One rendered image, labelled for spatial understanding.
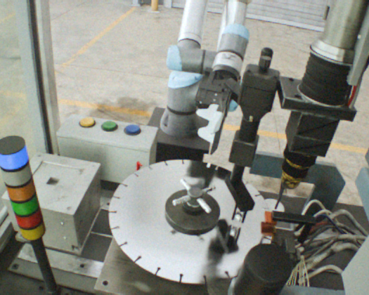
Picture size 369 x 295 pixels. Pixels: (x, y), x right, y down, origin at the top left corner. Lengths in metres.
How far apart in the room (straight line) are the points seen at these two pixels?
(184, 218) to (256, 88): 0.28
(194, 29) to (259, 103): 0.56
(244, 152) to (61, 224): 0.43
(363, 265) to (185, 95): 0.98
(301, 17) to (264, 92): 6.13
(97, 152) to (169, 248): 0.45
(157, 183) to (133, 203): 0.08
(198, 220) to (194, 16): 0.66
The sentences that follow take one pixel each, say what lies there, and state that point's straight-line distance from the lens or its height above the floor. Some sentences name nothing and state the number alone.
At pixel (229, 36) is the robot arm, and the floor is 1.19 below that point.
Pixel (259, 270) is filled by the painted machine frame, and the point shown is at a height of 1.12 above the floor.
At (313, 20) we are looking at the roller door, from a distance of 6.69.
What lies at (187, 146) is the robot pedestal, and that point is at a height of 0.75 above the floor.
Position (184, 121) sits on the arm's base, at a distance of 1.21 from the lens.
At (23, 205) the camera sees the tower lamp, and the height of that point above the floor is 1.06.
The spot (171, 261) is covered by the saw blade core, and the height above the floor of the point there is 0.95.
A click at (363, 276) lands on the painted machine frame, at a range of 0.26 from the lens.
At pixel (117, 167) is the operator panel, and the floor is 0.81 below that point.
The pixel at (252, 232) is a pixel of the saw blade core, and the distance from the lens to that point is 0.67.
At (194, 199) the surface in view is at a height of 1.00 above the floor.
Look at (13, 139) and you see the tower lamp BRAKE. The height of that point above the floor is 1.16.
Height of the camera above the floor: 1.44
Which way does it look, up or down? 36 degrees down
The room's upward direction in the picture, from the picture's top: 7 degrees clockwise
